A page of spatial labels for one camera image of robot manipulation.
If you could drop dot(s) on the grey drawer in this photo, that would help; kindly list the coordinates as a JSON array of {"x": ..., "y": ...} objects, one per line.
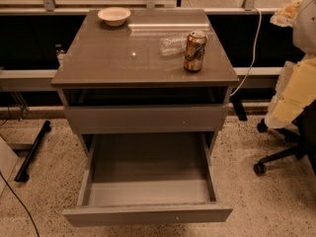
[
  {"x": 147, "y": 178},
  {"x": 143, "y": 119}
]

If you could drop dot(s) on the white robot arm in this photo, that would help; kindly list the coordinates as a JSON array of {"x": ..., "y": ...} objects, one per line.
[{"x": 296, "y": 83}]

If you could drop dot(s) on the grey top drawer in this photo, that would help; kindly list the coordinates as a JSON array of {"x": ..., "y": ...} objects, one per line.
[{"x": 143, "y": 119}]

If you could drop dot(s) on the grey drawer cabinet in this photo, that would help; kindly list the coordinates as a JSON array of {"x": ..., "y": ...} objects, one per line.
[{"x": 123, "y": 66}]

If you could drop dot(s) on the black office chair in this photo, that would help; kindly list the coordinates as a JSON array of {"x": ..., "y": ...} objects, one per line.
[{"x": 305, "y": 141}]

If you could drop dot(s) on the black metal leg right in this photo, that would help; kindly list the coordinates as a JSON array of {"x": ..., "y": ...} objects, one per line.
[{"x": 238, "y": 108}]

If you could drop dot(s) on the orange soda can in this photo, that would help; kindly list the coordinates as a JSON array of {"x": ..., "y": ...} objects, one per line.
[{"x": 194, "y": 54}]

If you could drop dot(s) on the clear plastic wrapper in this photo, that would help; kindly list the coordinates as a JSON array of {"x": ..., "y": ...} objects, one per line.
[{"x": 172, "y": 44}]

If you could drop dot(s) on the white bowl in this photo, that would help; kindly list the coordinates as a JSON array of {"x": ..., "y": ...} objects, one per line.
[{"x": 114, "y": 16}]

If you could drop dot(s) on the black table leg foot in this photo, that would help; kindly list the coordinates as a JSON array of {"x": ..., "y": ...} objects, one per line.
[{"x": 22, "y": 175}]

